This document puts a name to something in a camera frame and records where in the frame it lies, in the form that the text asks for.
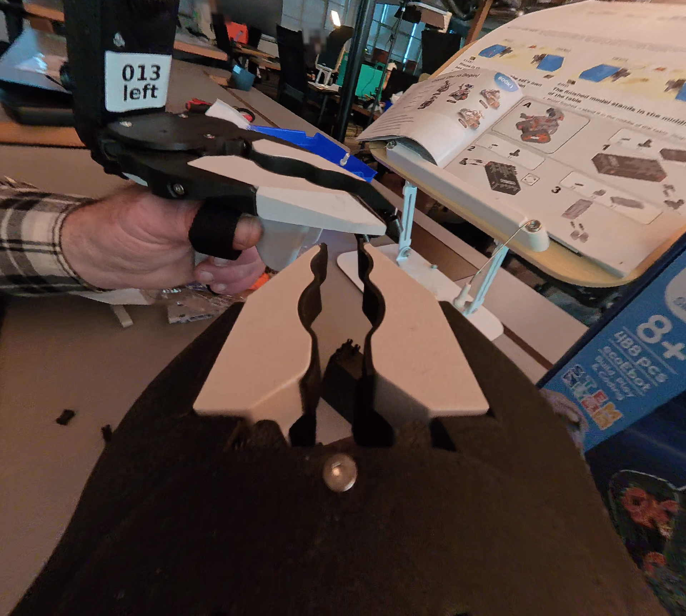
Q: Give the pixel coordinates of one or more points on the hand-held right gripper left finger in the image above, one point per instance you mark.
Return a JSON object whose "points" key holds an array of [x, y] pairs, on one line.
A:
{"points": [[252, 358]]}

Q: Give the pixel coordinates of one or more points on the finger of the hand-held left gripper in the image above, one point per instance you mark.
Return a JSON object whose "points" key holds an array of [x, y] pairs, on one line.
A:
{"points": [[321, 208], [230, 166]]}

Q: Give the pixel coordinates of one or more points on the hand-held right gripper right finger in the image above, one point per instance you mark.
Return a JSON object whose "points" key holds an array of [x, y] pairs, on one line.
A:
{"points": [[429, 358]]}

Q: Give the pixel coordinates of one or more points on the blue plastic bin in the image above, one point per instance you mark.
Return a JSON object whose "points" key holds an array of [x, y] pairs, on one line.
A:
{"points": [[327, 149]]}

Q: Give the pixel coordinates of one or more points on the person's left hand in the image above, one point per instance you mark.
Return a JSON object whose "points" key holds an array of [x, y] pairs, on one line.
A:
{"points": [[128, 241]]}

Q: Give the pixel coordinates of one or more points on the white book stand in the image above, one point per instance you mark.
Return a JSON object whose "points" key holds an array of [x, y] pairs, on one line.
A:
{"points": [[418, 273]]}

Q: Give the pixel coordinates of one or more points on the small white bar piece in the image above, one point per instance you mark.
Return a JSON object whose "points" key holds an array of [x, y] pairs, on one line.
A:
{"points": [[122, 316]]}

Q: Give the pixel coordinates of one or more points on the wood-edged grey table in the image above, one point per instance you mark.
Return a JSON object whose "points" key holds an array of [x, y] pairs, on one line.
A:
{"points": [[32, 136]]}

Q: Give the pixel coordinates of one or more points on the group of black connector pins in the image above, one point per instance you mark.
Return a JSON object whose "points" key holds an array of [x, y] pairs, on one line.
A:
{"points": [[65, 416]]}

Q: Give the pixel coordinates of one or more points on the blue robot kit box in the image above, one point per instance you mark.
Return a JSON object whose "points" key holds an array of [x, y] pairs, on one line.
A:
{"points": [[632, 358]]}

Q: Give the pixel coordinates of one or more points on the building instruction booklet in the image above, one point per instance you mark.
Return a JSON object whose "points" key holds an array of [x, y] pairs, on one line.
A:
{"points": [[562, 117]]}

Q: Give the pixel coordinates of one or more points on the black steel post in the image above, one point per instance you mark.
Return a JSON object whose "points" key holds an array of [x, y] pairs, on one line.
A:
{"points": [[364, 10]]}

